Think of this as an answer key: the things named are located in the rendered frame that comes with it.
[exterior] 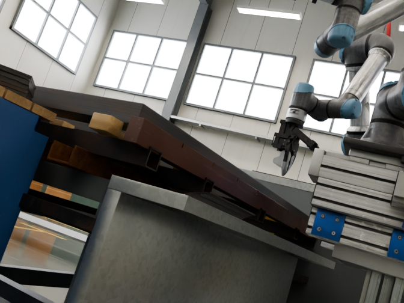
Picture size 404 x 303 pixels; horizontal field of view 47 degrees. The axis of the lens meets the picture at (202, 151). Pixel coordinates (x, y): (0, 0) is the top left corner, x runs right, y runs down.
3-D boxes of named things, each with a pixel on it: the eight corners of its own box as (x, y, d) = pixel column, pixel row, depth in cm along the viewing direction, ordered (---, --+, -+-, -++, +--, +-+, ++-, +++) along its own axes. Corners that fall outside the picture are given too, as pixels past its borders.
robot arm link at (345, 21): (341, 56, 148) (350, 25, 150) (356, 42, 137) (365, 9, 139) (318, 48, 148) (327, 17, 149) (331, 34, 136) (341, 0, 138)
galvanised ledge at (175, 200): (107, 187, 100) (112, 174, 101) (290, 255, 209) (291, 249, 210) (183, 210, 90) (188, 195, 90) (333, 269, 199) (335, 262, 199)
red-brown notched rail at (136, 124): (122, 139, 107) (131, 115, 108) (309, 239, 243) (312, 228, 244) (136, 142, 105) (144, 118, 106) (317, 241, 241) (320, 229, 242)
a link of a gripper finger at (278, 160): (270, 173, 176) (277, 149, 177) (285, 176, 173) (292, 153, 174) (267, 171, 173) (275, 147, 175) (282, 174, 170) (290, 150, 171)
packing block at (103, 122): (88, 127, 112) (93, 111, 112) (101, 133, 116) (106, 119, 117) (106, 130, 109) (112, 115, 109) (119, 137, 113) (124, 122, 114)
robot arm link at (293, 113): (309, 116, 179) (303, 108, 173) (306, 127, 179) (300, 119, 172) (291, 113, 183) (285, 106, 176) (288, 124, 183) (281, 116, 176)
